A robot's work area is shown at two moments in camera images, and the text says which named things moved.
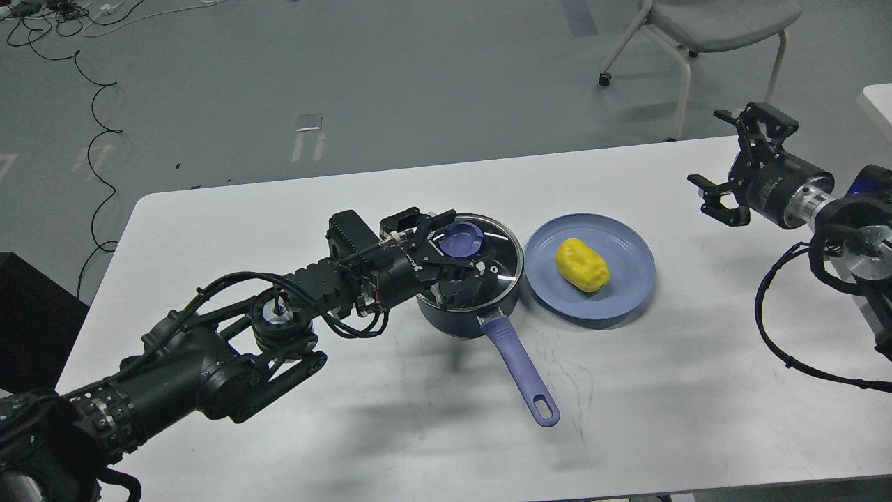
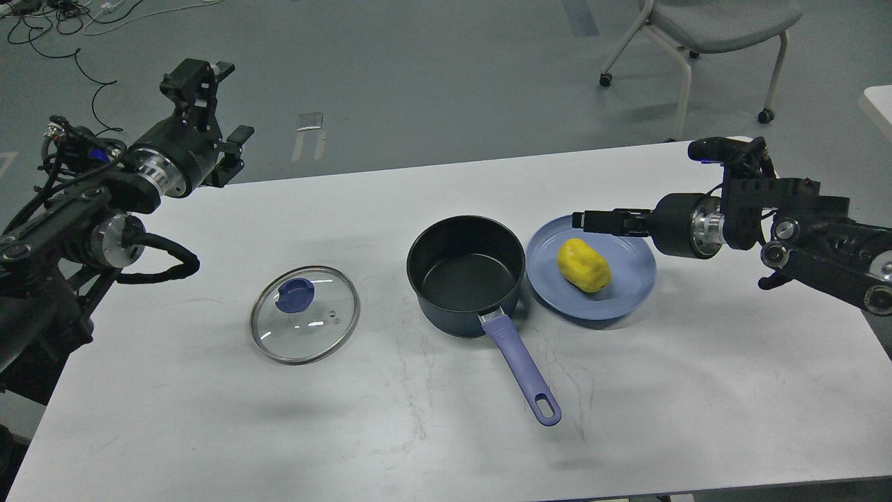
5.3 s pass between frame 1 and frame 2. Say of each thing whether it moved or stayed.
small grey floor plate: stayed
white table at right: stayed
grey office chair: stayed
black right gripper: moved
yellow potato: stayed
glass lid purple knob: moved
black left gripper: moved
